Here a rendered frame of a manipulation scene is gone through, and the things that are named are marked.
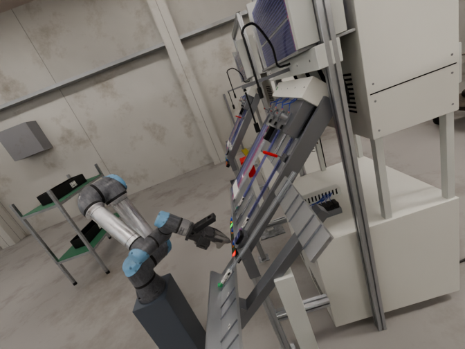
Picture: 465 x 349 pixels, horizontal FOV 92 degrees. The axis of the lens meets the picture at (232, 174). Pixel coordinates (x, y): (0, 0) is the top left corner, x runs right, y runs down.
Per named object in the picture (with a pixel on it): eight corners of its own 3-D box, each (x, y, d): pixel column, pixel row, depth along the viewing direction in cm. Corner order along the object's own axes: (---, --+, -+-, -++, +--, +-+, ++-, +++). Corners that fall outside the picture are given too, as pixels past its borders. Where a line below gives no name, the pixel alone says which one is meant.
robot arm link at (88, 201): (61, 193, 102) (140, 258, 92) (85, 181, 110) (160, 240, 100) (66, 208, 109) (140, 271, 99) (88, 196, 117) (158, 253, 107)
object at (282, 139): (290, 181, 90) (279, 176, 89) (262, 145, 152) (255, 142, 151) (337, 103, 81) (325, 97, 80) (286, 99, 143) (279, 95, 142)
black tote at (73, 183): (57, 200, 238) (50, 191, 234) (42, 206, 239) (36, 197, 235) (86, 181, 291) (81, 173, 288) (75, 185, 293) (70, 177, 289)
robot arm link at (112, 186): (149, 269, 124) (84, 189, 115) (167, 249, 135) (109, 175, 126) (158, 267, 116) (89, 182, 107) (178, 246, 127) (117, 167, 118)
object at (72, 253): (73, 286, 256) (7, 206, 219) (109, 237, 341) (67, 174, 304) (108, 273, 253) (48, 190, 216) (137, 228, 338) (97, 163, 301)
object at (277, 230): (261, 240, 211) (232, 167, 185) (257, 226, 234) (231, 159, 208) (285, 233, 210) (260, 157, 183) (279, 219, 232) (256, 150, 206)
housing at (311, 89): (333, 115, 82) (301, 97, 80) (293, 107, 128) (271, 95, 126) (346, 94, 80) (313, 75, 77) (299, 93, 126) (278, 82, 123)
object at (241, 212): (245, 248, 100) (238, 246, 100) (235, 189, 162) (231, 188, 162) (264, 215, 95) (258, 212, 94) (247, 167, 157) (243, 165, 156)
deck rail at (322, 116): (249, 255, 99) (236, 251, 98) (248, 253, 101) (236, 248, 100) (340, 103, 79) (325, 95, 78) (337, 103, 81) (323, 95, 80)
